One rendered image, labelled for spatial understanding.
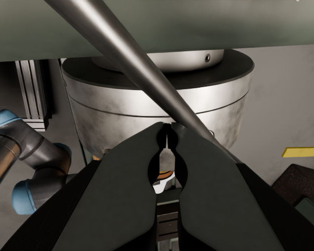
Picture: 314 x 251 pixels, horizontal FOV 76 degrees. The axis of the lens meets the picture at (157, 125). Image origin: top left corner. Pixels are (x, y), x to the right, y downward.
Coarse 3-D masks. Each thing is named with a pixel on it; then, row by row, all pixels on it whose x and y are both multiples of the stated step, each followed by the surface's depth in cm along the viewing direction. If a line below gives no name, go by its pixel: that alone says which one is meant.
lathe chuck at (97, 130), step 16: (80, 112) 28; (96, 112) 26; (208, 112) 25; (224, 112) 26; (240, 112) 30; (80, 128) 31; (96, 128) 27; (112, 128) 26; (128, 128) 25; (144, 128) 25; (208, 128) 26; (224, 128) 28; (96, 144) 29; (112, 144) 27; (224, 144) 30; (160, 160) 27
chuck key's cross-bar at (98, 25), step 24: (48, 0) 5; (72, 0) 5; (96, 0) 6; (72, 24) 6; (96, 24) 6; (120, 24) 6; (96, 48) 7; (120, 48) 7; (144, 72) 8; (168, 96) 9; (192, 120) 12; (216, 144) 16
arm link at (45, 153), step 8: (48, 144) 51; (56, 144) 55; (64, 144) 57; (40, 152) 48; (48, 152) 50; (56, 152) 52; (64, 152) 55; (24, 160) 48; (32, 160) 48; (40, 160) 49; (48, 160) 50; (56, 160) 51; (64, 160) 53; (32, 168) 50; (40, 168) 48; (56, 168) 49; (64, 168) 51
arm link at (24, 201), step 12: (48, 168) 48; (24, 180) 45; (36, 180) 45; (48, 180) 44; (60, 180) 45; (12, 192) 42; (24, 192) 42; (36, 192) 42; (48, 192) 43; (12, 204) 42; (24, 204) 42; (36, 204) 42
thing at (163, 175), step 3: (159, 171) 44; (162, 171) 44; (165, 171) 44; (168, 171) 46; (171, 171) 46; (159, 174) 45; (162, 174) 45; (165, 174) 45; (168, 174) 46; (171, 174) 47; (159, 177) 45; (162, 177) 46; (165, 177) 46; (168, 177) 47; (159, 180) 46
